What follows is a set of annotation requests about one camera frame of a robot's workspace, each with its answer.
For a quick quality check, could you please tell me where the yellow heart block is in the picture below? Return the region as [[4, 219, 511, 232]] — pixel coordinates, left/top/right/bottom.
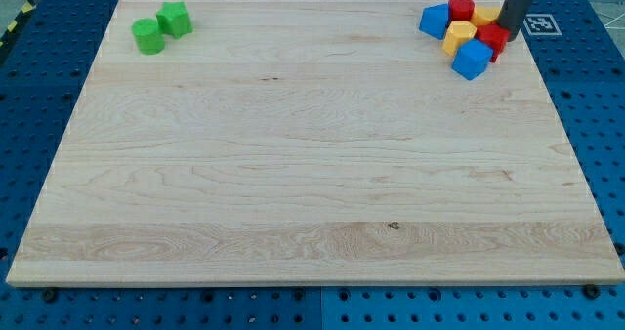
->
[[470, 6, 501, 27]]

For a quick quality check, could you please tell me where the wooden board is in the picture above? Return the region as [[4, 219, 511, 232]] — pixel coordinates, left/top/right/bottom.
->
[[7, 0, 624, 287]]

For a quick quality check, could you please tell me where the blue block upper left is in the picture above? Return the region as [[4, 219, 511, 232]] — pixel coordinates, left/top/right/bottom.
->
[[419, 4, 449, 40]]

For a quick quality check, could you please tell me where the blue cube block front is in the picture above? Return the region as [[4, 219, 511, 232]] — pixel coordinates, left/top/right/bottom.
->
[[451, 39, 494, 80]]

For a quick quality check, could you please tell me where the yellow hexagon block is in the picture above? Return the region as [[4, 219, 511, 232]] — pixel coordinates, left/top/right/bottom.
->
[[442, 21, 478, 57]]

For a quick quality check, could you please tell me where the green star block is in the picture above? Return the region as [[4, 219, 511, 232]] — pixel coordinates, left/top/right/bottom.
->
[[156, 1, 193, 39]]

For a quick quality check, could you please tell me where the green cylinder block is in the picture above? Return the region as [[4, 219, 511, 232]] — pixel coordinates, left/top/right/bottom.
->
[[131, 18, 165, 55]]

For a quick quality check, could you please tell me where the red cylinder block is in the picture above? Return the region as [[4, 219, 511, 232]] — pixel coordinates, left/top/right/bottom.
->
[[448, 0, 475, 21]]

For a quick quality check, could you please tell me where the red star block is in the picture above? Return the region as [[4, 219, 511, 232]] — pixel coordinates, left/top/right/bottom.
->
[[476, 23, 511, 62]]

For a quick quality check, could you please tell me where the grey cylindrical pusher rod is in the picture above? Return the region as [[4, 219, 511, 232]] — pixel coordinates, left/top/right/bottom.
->
[[498, 0, 533, 42]]

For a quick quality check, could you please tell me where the white fiducial marker tag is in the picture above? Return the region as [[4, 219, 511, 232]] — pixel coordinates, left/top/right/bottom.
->
[[523, 13, 562, 36]]

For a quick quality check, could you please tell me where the black bolt left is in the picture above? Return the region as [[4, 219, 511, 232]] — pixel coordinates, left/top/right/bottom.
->
[[41, 288, 58, 304]]

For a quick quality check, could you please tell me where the black bolt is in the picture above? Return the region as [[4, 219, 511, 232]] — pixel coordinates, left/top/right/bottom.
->
[[41, 288, 58, 304], [582, 284, 602, 300]]

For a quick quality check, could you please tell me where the black bolt right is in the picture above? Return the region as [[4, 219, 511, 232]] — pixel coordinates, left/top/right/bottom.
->
[[582, 284, 602, 300]]

